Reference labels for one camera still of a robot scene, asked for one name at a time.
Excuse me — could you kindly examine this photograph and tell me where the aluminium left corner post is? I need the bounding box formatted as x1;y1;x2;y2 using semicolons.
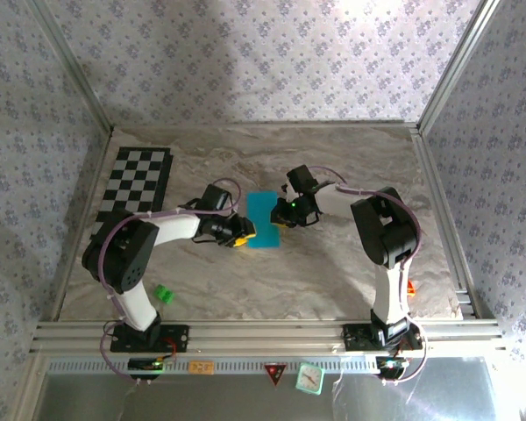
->
24;0;115;135

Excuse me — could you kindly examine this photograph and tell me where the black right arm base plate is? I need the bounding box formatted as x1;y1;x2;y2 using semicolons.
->
342;323;423;352

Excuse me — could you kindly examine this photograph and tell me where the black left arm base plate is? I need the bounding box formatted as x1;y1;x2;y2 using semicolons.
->
110;323;189;353

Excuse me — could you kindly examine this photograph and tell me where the red triangle sticker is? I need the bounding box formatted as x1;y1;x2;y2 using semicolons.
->
263;362;289;389

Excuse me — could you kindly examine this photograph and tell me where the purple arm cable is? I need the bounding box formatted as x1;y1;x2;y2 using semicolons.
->
309;165;430;387
100;176;243;387

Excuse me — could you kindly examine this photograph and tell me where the green toy block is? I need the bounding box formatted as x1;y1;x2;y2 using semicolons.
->
153;283;176;305

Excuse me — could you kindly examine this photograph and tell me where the right controller board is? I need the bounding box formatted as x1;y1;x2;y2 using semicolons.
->
375;355;409;381

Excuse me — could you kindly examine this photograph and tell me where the aluminium front frame rail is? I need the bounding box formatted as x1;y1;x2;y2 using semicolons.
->
29;318;508;354

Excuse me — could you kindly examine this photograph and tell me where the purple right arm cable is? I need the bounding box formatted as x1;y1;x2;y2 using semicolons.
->
309;165;430;387

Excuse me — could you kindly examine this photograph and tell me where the grey slotted cable duct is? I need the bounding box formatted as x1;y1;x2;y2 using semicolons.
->
47;355;380;374

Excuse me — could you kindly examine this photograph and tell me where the aluminium right corner post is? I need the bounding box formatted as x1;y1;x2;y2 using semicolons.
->
416;0;503;135

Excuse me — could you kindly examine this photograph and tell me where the aluminium left side rail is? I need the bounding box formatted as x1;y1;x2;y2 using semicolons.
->
47;126;115;321

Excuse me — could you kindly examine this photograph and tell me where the teal blue cloth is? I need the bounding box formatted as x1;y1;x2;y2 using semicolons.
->
245;191;281;250

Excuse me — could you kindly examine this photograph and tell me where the black and grey checkerboard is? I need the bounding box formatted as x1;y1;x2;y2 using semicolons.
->
89;146;176;242

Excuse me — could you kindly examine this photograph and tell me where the aluminium corner post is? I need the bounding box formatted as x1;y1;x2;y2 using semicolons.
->
416;0;503;135
24;0;115;135

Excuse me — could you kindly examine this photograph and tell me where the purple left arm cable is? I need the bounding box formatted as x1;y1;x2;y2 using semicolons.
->
100;176;243;387

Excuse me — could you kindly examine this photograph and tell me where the left controller board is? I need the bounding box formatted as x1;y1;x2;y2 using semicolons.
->
128;357;166;381

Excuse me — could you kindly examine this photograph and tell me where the aluminium right side rail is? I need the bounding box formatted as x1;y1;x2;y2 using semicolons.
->
409;125;483;319

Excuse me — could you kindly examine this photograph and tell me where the controller board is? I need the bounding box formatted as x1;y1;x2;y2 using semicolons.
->
375;355;409;381
128;357;166;381

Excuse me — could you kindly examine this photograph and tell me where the shiny metal sheet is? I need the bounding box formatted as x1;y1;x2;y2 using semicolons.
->
39;357;499;421

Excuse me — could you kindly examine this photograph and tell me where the mint green square clock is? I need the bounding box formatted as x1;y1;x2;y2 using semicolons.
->
295;362;324;396

